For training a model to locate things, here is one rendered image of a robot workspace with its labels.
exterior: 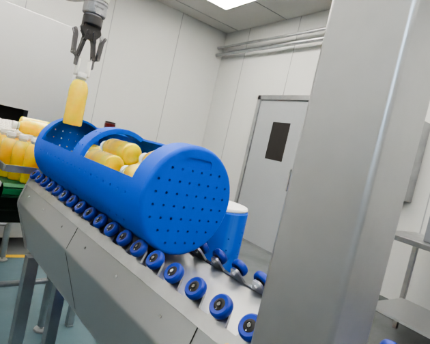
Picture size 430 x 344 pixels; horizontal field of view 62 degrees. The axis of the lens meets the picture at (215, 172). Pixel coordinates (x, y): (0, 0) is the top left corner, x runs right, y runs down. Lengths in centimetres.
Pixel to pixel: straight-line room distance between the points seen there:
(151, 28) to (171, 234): 565
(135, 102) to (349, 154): 599
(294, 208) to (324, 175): 3
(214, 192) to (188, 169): 11
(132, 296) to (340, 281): 68
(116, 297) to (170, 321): 20
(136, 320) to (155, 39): 580
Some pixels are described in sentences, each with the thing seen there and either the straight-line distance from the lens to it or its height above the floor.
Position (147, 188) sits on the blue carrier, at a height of 112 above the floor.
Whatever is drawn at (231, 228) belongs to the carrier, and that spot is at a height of 97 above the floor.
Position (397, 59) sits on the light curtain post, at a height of 131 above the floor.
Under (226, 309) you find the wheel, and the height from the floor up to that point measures 97.
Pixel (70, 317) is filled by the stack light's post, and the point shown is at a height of 6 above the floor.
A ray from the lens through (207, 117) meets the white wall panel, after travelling 686.
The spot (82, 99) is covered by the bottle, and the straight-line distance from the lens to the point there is 152.
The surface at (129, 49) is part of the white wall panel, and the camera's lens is 620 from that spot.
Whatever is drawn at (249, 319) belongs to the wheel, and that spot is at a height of 97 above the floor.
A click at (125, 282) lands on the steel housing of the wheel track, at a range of 91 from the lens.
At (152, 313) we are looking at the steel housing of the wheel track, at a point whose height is 87.
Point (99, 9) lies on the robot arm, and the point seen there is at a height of 166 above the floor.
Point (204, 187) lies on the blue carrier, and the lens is 93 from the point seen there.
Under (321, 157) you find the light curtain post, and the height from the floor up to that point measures 124.
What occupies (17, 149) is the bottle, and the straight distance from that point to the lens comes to 184.
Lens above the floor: 123
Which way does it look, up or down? 3 degrees down
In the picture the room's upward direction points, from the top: 13 degrees clockwise
